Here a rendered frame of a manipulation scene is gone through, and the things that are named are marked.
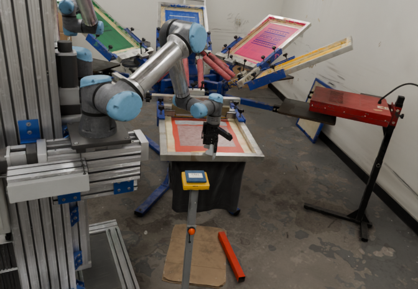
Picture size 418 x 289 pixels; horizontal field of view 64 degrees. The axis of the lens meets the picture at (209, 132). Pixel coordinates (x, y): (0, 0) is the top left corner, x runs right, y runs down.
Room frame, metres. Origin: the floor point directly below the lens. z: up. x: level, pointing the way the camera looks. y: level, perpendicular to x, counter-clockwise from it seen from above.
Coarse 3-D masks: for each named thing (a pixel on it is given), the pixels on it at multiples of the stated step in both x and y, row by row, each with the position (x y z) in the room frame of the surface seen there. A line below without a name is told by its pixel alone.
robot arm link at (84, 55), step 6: (72, 48) 1.66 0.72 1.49; (78, 48) 1.68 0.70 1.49; (84, 48) 1.71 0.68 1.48; (78, 54) 1.63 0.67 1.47; (84, 54) 1.64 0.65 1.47; (90, 54) 1.68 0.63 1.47; (78, 60) 1.63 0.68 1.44; (84, 60) 1.64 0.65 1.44; (90, 60) 1.67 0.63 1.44; (78, 66) 1.63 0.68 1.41; (84, 66) 1.64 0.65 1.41; (90, 66) 1.67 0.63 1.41; (78, 72) 1.63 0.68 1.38; (84, 72) 1.64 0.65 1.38; (90, 72) 1.67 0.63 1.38
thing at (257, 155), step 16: (160, 128) 1.92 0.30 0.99; (240, 128) 2.10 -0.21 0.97; (160, 144) 1.70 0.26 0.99; (256, 144) 1.84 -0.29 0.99; (160, 160) 1.58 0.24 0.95; (176, 160) 1.60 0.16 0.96; (192, 160) 1.61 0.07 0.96; (208, 160) 1.63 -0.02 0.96; (224, 160) 1.65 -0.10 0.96; (240, 160) 1.67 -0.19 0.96; (256, 160) 1.69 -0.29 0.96
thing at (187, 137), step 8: (184, 120) 2.17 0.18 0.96; (192, 120) 2.19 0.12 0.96; (176, 128) 2.02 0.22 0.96; (184, 128) 2.03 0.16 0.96; (192, 128) 2.05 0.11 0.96; (200, 128) 2.06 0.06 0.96; (176, 136) 1.90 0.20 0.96; (184, 136) 1.91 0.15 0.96; (192, 136) 1.92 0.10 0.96; (200, 136) 1.94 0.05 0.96; (176, 144) 1.79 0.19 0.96; (184, 144) 1.80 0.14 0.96; (192, 144) 1.81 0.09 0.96; (200, 144) 1.82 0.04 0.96
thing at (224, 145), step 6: (204, 120) 2.21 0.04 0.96; (222, 120) 2.25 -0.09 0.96; (222, 126) 2.13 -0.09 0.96; (228, 126) 2.15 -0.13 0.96; (234, 132) 2.05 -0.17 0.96; (222, 138) 1.94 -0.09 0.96; (234, 138) 1.96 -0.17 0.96; (222, 144) 1.86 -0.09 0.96; (228, 144) 1.86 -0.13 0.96; (234, 144) 1.87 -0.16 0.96; (222, 150) 1.77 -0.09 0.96; (228, 150) 1.78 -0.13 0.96; (234, 150) 1.79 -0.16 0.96; (240, 150) 1.80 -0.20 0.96
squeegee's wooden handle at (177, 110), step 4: (172, 104) 2.17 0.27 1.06; (172, 108) 2.17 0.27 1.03; (176, 108) 2.17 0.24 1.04; (224, 108) 2.24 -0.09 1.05; (228, 108) 2.25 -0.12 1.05; (176, 112) 2.17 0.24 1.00; (180, 112) 2.18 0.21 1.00; (184, 112) 2.19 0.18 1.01; (188, 112) 2.19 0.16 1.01; (224, 112) 2.24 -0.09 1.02
